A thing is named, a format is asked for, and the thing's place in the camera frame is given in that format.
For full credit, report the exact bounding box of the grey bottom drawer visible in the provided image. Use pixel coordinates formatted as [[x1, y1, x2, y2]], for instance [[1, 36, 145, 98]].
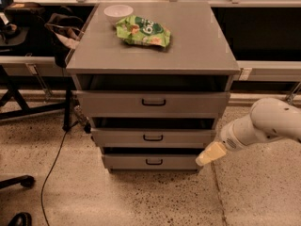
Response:
[[102, 154, 200, 170]]

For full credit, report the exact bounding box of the grey drawer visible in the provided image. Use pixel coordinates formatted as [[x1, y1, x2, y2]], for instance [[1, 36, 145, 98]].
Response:
[[92, 128, 215, 148], [77, 90, 230, 118], [102, 154, 200, 170]]

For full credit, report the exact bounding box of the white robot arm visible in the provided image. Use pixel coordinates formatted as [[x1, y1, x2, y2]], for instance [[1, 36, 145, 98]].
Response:
[[196, 98, 301, 167]]

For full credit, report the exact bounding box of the grey drawer cabinet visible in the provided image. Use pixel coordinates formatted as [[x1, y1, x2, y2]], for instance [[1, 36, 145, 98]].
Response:
[[67, 2, 239, 158]]

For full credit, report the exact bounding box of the grey middle drawer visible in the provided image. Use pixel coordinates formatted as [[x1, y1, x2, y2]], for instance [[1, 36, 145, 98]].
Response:
[[92, 128, 215, 148]]

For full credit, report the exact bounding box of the grey top drawer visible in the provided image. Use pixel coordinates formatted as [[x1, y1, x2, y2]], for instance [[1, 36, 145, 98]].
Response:
[[77, 90, 230, 118]]

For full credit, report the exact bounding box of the green snack bag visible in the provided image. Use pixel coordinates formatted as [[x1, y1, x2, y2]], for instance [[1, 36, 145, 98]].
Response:
[[116, 15, 171, 48]]

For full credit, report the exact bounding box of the white bowl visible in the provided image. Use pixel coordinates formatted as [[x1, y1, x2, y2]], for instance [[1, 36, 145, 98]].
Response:
[[103, 5, 134, 25]]

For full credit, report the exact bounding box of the office chair base leg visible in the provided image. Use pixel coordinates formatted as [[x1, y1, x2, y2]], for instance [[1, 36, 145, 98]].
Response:
[[0, 175, 35, 189]]

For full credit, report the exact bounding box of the dark bag with cloth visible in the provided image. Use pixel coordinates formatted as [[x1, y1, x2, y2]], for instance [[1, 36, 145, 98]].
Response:
[[45, 13, 84, 68]]

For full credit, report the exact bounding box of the metal rail bracket right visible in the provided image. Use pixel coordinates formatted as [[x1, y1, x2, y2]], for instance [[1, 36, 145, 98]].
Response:
[[285, 82, 301, 105]]

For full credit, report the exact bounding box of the metal rail bracket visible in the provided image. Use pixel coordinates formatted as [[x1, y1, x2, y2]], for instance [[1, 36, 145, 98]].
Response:
[[285, 82, 301, 105], [25, 63, 53, 101]]

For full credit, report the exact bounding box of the metal rail bracket left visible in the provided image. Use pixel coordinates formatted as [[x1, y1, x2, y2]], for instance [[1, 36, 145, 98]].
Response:
[[25, 63, 53, 101]]

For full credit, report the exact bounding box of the black table frame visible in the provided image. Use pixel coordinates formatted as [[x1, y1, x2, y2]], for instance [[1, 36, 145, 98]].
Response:
[[0, 66, 72, 132]]

